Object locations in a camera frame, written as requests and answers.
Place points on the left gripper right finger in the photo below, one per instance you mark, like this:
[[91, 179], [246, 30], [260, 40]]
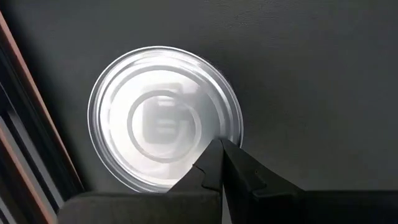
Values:
[[242, 183]]

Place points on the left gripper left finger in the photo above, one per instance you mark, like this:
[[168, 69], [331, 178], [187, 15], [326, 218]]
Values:
[[205, 177]]

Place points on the silver tin can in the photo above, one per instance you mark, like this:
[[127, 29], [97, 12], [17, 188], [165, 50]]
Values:
[[164, 124]]

